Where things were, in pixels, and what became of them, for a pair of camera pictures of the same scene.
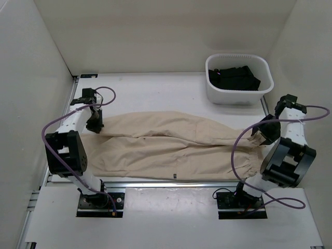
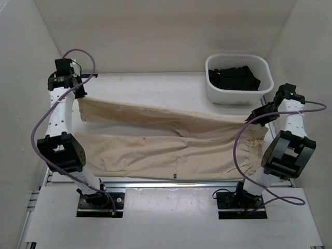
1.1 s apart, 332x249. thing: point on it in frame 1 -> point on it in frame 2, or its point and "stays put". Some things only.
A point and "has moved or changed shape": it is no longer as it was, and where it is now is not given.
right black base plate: [230, 205] stays put
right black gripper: [270, 137] -> [258, 112]
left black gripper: [96, 127] -> [80, 94]
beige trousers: [171, 146] has moved or changed shape
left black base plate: [100, 205] stays put
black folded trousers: [234, 78] stays put
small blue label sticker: [89, 75] stays put
